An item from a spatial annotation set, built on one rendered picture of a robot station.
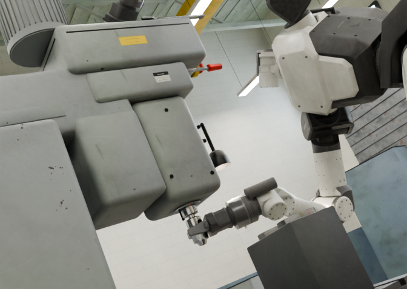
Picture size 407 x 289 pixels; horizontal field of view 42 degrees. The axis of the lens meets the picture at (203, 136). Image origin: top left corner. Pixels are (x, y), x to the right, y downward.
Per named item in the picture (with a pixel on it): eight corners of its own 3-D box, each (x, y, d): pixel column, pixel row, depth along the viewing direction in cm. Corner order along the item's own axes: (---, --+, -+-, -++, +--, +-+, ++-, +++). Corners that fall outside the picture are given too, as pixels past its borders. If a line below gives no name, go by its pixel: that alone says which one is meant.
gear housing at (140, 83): (166, 123, 182) (155, 98, 184) (197, 86, 163) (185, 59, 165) (74, 141, 163) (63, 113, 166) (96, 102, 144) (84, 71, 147)
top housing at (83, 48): (178, 96, 190) (161, 57, 195) (211, 54, 170) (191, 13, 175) (50, 117, 164) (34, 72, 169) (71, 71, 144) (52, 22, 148)
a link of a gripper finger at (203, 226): (186, 228, 152) (205, 219, 153) (190, 239, 151) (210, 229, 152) (186, 227, 150) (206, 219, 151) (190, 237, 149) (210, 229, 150)
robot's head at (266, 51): (282, 76, 170) (269, 76, 177) (282, 48, 169) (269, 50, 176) (266, 76, 167) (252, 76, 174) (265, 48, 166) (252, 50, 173)
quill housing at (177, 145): (197, 209, 169) (160, 122, 178) (228, 185, 153) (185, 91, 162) (145, 226, 159) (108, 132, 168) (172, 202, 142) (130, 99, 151)
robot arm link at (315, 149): (343, 148, 178) (337, 108, 179) (352, 147, 169) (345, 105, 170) (310, 153, 178) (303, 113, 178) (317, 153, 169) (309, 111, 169)
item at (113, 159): (138, 219, 161) (109, 143, 168) (170, 189, 142) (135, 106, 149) (80, 237, 150) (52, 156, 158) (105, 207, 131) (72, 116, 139)
